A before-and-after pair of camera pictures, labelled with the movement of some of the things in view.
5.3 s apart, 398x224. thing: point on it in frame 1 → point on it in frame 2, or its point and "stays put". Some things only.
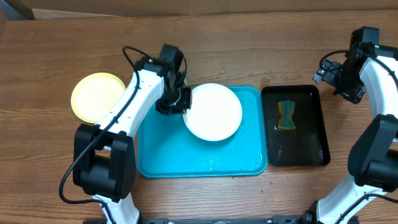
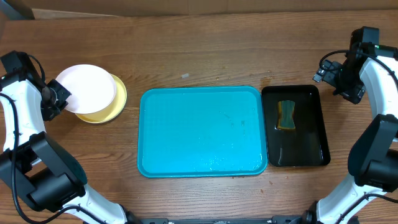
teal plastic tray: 166,149 stays put
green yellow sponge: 285,111 stays put
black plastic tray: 305,145 stays put
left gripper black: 163,109 → 55,112
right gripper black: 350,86 stays put
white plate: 215,113 → 92,88
